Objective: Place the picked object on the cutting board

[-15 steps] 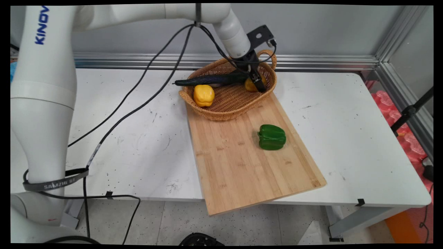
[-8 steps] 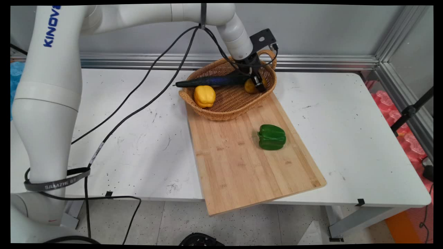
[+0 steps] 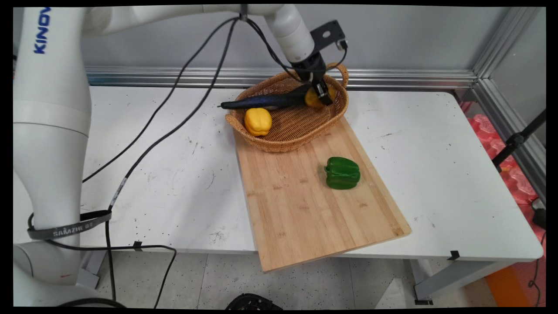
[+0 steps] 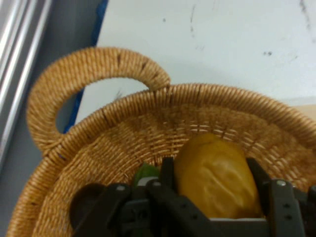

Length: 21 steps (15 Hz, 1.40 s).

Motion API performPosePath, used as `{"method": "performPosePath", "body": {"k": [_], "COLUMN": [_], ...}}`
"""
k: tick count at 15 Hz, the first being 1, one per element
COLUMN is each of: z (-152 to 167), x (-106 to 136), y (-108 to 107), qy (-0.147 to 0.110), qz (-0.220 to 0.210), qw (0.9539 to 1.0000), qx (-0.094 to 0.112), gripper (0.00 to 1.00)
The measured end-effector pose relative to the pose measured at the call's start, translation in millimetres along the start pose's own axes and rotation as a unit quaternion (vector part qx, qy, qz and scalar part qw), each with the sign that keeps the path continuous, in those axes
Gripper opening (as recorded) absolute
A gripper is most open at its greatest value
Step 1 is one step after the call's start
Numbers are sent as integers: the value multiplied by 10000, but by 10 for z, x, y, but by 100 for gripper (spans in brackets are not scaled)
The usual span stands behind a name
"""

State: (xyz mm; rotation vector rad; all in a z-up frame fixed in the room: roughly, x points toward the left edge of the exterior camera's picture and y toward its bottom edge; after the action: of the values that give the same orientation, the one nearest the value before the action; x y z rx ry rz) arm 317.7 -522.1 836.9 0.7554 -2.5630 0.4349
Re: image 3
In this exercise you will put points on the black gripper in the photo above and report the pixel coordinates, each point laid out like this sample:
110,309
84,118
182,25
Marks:
310,66

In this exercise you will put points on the orange round fruit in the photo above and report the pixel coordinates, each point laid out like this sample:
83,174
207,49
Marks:
311,99

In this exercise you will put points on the green bell pepper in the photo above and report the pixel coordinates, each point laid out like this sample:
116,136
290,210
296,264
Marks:
342,173

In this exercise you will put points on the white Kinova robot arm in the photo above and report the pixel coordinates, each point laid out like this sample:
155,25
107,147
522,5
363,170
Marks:
52,152

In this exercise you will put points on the woven wicker basket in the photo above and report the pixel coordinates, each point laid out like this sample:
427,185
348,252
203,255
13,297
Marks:
287,131

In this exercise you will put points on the dark purple eggplant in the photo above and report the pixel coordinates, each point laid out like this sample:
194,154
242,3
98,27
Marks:
261,103

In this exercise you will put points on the yellow bell pepper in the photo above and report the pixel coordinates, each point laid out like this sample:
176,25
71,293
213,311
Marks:
257,122

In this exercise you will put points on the wooden cutting board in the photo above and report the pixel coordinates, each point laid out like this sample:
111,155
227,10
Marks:
314,218

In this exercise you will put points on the pink bubble wrap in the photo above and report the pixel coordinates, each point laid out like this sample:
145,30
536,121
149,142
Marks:
501,148

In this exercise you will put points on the black tripod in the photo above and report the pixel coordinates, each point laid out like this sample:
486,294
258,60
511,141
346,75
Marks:
516,140

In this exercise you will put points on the black tape piece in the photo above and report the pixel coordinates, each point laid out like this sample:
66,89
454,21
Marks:
137,245
454,255

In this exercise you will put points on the black round object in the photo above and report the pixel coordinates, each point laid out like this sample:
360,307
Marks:
253,302

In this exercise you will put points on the white angled table leg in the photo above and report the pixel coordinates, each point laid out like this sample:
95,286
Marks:
453,277

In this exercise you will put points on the dark rounded device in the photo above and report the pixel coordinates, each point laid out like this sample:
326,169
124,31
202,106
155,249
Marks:
539,214

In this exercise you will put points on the orange floor mat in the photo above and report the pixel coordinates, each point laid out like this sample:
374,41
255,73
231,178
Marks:
508,288

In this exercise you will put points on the white straight table leg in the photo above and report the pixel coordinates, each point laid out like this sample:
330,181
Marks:
89,268

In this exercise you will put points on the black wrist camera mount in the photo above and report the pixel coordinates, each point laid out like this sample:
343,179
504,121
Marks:
327,35

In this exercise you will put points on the long aluminium frame rail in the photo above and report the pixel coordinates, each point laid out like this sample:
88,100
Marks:
392,78

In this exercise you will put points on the aluminium corner frame rail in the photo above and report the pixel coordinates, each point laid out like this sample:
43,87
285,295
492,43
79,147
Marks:
501,48

